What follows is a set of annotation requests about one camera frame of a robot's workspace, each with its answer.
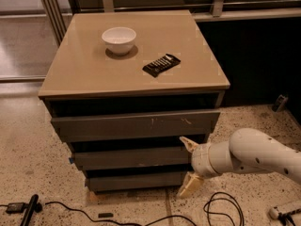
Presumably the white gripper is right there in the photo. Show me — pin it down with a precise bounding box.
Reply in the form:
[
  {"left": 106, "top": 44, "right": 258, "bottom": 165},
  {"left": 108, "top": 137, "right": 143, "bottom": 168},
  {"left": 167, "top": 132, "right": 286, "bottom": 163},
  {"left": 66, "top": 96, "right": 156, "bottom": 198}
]
[{"left": 177, "top": 137, "right": 233, "bottom": 199}]

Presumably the grey bottom drawer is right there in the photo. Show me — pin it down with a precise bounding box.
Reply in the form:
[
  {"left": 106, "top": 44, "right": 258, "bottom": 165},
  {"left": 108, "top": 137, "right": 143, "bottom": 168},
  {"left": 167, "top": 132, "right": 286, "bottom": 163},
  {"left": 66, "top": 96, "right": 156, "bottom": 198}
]
[{"left": 86, "top": 171, "right": 186, "bottom": 192}]

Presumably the grey drawer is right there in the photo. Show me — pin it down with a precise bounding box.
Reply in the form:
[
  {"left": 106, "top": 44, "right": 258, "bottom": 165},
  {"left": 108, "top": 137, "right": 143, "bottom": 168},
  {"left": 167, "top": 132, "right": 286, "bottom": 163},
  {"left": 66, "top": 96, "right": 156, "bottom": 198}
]
[
  {"left": 51, "top": 110, "right": 220, "bottom": 142},
  {"left": 72, "top": 146, "right": 192, "bottom": 170},
  {"left": 86, "top": 171, "right": 186, "bottom": 192}
]

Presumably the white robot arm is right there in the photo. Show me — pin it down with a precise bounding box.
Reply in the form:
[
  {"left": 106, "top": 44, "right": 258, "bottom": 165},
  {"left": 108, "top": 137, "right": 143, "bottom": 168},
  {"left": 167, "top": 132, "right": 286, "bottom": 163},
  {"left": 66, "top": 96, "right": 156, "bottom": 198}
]
[{"left": 177, "top": 128, "right": 301, "bottom": 198}]

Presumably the grey middle drawer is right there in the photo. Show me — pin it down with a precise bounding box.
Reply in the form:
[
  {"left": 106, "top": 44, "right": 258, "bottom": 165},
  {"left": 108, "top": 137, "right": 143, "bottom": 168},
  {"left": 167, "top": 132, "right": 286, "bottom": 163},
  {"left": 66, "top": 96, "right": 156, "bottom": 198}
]
[{"left": 72, "top": 146, "right": 192, "bottom": 170}]

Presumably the beige top drawer cabinet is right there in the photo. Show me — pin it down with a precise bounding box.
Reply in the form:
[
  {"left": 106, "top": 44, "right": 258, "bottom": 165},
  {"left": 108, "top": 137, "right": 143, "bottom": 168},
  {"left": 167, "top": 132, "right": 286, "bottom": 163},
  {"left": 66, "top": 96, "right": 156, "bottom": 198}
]
[{"left": 39, "top": 10, "right": 230, "bottom": 179}]

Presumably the grey top drawer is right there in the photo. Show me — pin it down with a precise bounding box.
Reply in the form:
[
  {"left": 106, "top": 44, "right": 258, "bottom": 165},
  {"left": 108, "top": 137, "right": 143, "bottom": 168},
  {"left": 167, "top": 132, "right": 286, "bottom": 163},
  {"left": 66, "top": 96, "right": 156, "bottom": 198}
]
[{"left": 51, "top": 110, "right": 220, "bottom": 142}]

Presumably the white power strip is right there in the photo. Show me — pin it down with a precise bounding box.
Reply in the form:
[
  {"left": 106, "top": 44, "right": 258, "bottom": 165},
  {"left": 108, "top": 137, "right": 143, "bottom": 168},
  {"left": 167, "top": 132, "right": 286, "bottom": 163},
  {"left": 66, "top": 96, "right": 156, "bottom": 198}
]
[{"left": 268, "top": 199, "right": 301, "bottom": 220}]

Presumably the small black floor block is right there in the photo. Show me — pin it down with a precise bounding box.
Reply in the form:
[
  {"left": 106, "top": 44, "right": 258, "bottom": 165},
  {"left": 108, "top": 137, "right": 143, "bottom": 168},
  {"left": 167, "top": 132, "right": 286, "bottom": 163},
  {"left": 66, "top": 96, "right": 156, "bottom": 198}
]
[{"left": 98, "top": 213, "right": 114, "bottom": 218}]

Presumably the black snack bar wrapper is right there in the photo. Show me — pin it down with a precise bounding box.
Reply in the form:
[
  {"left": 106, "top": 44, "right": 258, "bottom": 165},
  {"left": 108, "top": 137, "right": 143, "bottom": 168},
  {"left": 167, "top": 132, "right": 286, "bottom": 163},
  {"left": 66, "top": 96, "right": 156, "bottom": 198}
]
[{"left": 142, "top": 54, "right": 181, "bottom": 77}]

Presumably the small dark floor object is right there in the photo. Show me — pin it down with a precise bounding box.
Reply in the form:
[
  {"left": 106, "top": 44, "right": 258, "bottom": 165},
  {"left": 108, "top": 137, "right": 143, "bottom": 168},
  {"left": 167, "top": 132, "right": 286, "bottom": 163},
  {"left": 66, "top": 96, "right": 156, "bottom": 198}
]
[{"left": 272, "top": 94, "right": 288, "bottom": 112}]

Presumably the white ceramic bowl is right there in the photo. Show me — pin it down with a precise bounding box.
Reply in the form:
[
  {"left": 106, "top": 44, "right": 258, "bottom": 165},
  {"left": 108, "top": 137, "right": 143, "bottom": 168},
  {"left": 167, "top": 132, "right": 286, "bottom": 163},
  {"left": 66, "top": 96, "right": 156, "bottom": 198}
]
[{"left": 102, "top": 27, "right": 136, "bottom": 56}]

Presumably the black bar device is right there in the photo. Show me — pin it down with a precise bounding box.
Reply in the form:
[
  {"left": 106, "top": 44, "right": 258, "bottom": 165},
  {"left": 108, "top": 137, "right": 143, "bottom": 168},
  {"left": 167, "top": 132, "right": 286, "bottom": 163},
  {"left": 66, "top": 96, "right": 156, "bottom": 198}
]
[{"left": 20, "top": 194, "right": 42, "bottom": 226}]

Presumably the black power adapter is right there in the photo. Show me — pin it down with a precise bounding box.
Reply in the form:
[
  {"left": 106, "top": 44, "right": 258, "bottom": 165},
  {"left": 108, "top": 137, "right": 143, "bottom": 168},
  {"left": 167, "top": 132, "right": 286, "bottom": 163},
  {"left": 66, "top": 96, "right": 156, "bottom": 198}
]
[{"left": 6, "top": 202, "right": 26, "bottom": 214}]

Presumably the coiled black cable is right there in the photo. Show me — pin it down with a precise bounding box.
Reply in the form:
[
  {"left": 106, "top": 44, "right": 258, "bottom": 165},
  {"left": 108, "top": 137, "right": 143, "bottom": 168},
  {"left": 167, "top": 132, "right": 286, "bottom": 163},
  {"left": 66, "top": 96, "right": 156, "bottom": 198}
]
[{"left": 202, "top": 191, "right": 245, "bottom": 226}]

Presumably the black floor cable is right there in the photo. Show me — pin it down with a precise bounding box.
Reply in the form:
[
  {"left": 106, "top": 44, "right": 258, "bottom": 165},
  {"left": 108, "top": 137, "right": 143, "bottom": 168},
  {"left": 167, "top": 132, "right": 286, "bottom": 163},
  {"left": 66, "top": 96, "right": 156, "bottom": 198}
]
[{"left": 44, "top": 201, "right": 198, "bottom": 226}]

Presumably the metal railing frame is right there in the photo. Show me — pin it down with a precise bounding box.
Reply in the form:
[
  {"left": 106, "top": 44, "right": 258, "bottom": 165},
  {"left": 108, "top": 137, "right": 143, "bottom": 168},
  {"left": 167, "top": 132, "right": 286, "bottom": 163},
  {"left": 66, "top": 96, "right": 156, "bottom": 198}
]
[{"left": 41, "top": 0, "right": 301, "bottom": 42}]

